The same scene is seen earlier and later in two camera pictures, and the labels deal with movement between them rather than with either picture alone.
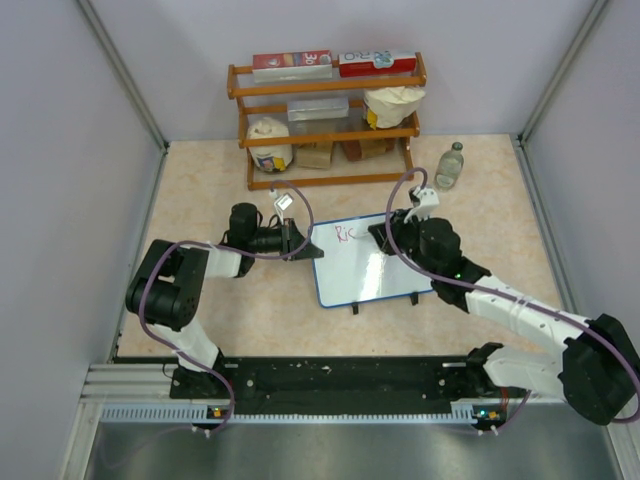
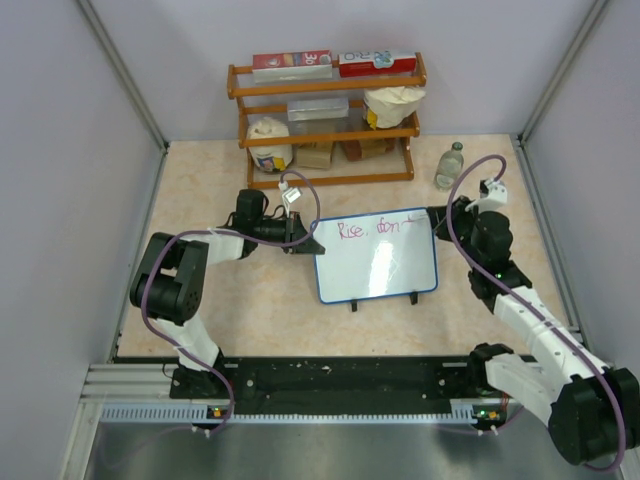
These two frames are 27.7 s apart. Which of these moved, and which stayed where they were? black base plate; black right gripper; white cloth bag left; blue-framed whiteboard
Moved: black right gripper
Stayed: blue-framed whiteboard; white cloth bag left; black base plate
